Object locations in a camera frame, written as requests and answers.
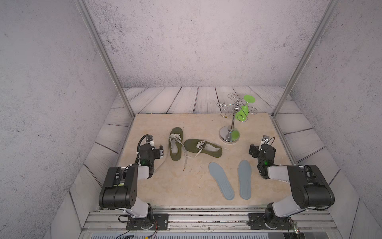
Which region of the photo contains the grey insole one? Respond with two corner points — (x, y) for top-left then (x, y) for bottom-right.
(209, 162), (235, 200)
(238, 160), (252, 200)

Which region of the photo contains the olive green shoe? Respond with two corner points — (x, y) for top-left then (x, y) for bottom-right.
(168, 127), (189, 171)
(184, 138), (223, 158)

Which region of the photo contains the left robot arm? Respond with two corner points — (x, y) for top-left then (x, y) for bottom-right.
(98, 134), (164, 230)

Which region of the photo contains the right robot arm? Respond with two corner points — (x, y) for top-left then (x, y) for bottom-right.
(249, 135), (335, 230)

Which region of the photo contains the chrome metal stand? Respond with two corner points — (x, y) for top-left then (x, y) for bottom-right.
(217, 93), (240, 144)

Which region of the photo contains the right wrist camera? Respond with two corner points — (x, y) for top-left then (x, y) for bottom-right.
(259, 135), (270, 151)

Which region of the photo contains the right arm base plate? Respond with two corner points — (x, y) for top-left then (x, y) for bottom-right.
(247, 213), (292, 230)

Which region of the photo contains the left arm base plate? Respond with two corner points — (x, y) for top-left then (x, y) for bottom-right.
(126, 213), (169, 231)

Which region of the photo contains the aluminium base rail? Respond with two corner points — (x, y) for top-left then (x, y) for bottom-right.
(80, 206), (342, 239)

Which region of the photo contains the left aluminium frame post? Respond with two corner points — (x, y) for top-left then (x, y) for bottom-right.
(75, 0), (135, 119)

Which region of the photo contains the aluminium frame post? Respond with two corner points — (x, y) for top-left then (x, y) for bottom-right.
(75, 0), (135, 119)
(272, 0), (340, 119)

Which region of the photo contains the right aluminium frame post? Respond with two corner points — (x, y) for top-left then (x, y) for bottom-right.
(272, 0), (340, 119)

